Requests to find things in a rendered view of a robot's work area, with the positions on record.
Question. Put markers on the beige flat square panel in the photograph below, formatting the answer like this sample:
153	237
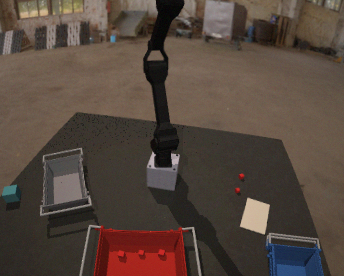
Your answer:
255	216

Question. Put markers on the small teal block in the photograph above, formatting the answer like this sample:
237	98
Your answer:
11	193

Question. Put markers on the red plastic tray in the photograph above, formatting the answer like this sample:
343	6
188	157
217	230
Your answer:
111	241

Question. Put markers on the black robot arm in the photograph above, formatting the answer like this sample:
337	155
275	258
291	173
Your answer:
165	135

